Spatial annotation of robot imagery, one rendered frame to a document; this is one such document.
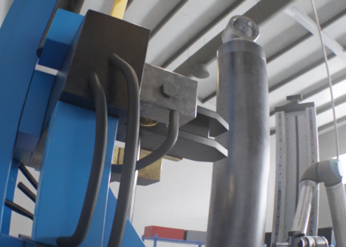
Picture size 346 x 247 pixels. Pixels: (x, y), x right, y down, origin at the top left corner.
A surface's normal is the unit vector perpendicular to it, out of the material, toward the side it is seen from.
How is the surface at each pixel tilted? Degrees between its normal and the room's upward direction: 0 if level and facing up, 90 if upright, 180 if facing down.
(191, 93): 90
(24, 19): 90
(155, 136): 180
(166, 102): 90
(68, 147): 90
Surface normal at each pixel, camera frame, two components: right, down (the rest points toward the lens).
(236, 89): -0.38, -0.39
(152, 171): 0.22, -0.35
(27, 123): 0.47, -0.29
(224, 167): -0.70, -0.33
